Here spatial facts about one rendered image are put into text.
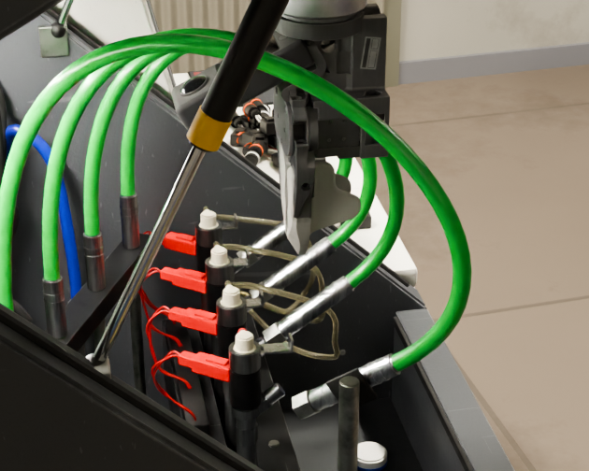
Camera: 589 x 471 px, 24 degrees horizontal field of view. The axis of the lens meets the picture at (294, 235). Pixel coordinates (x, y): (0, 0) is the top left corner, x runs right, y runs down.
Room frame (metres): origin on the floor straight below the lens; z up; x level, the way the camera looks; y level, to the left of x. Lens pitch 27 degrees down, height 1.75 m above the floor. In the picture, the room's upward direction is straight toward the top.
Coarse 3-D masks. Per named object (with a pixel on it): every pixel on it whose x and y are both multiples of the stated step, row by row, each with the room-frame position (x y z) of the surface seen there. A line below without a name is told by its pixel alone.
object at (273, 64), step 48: (144, 48) 0.93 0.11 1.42; (192, 48) 0.92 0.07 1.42; (48, 96) 0.95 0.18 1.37; (336, 96) 0.90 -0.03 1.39; (384, 144) 0.89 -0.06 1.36; (0, 192) 0.96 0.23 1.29; (432, 192) 0.88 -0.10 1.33; (0, 240) 0.96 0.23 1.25; (0, 288) 0.96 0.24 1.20; (432, 336) 0.88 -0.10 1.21
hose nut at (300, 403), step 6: (294, 396) 0.91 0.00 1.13; (300, 396) 0.91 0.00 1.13; (306, 396) 0.91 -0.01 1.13; (294, 402) 0.91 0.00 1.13; (300, 402) 0.90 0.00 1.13; (306, 402) 0.90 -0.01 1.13; (294, 408) 0.90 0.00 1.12; (300, 408) 0.90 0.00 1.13; (306, 408) 0.90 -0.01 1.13; (312, 408) 0.90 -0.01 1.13; (300, 414) 0.90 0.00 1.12; (306, 414) 0.90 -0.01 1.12; (312, 414) 0.90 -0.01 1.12
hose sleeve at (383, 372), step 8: (376, 360) 0.90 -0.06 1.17; (384, 360) 0.89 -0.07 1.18; (360, 368) 0.90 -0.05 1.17; (368, 368) 0.89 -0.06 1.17; (376, 368) 0.89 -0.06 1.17; (384, 368) 0.89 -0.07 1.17; (392, 368) 0.89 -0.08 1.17; (368, 376) 0.89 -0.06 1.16; (376, 376) 0.89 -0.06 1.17; (384, 376) 0.89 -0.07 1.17; (392, 376) 0.89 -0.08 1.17; (376, 384) 0.89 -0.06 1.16; (312, 392) 0.91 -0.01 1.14; (320, 392) 0.90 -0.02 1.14; (328, 392) 0.90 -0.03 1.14; (312, 400) 0.90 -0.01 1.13; (320, 400) 0.90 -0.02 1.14; (328, 400) 0.90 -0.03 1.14; (336, 400) 0.90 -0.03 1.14; (320, 408) 0.90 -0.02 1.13
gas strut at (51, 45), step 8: (72, 0) 1.29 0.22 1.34; (64, 8) 1.29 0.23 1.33; (64, 16) 1.29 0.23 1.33; (56, 24) 1.28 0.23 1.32; (64, 24) 1.29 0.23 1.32; (40, 32) 1.28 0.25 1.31; (48, 32) 1.28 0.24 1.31; (56, 32) 1.28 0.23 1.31; (64, 32) 1.28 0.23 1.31; (40, 40) 1.28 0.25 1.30; (48, 40) 1.28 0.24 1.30; (56, 40) 1.28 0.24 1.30; (64, 40) 1.28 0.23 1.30; (40, 48) 1.28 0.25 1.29; (48, 48) 1.28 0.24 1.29; (56, 48) 1.28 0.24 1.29; (64, 48) 1.28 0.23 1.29; (48, 56) 1.28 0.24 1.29; (56, 56) 1.28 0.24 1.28
